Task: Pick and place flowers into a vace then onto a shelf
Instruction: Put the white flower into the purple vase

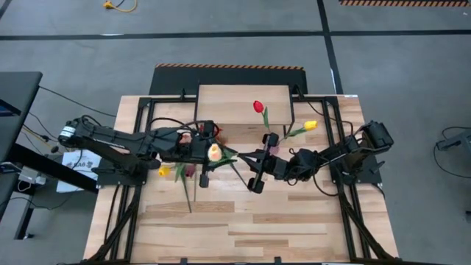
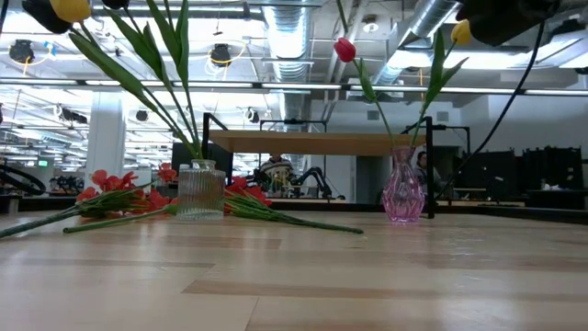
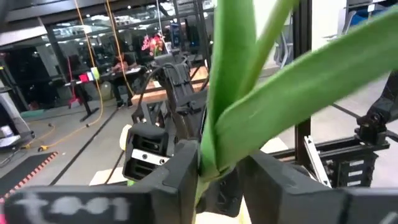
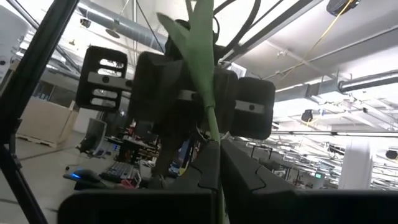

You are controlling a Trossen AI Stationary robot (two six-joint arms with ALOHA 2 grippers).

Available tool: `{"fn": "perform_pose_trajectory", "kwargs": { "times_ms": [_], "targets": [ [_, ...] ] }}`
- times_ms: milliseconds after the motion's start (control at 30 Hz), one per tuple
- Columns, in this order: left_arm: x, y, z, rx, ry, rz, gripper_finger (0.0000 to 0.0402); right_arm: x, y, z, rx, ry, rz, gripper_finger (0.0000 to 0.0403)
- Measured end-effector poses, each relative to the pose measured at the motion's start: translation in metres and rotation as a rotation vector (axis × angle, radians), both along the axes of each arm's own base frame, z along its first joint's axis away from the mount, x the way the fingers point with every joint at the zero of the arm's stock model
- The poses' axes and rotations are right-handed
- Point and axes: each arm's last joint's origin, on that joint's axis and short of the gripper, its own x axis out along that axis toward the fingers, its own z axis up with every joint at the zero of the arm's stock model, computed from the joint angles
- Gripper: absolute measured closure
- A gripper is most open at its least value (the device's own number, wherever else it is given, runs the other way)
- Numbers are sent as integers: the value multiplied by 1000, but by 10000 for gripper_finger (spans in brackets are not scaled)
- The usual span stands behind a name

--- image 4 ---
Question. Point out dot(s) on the white round pillar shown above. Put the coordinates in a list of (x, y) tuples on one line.
[(12, 37), (356, 165)]

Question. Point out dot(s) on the cream artificial tulip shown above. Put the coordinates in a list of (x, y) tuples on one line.
[(202, 62)]

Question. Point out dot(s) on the gray office chair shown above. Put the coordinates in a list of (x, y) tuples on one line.
[(93, 137)]

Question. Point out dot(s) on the black computer mouse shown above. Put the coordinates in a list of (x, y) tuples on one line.
[(82, 175)]

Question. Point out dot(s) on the light wooden crate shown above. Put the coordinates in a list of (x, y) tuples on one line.
[(46, 121)]

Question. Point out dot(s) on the black ceiling device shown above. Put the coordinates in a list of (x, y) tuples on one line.
[(307, 115)]

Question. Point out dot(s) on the black keyboard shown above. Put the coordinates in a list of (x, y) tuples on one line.
[(117, 171)]

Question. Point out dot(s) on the gray ceiling duct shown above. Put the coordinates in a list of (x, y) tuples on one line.
[(124, 26), (367, 81)]

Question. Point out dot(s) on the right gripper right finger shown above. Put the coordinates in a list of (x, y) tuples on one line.
[(248, 174)]

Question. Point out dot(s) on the black overhead camera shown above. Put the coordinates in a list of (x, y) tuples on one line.
[(340, 6)]

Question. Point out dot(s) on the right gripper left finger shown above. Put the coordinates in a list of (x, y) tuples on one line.
[(202, 174)]

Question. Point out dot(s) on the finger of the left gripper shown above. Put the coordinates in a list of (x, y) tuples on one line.
[(226, 99), (155, 87)]

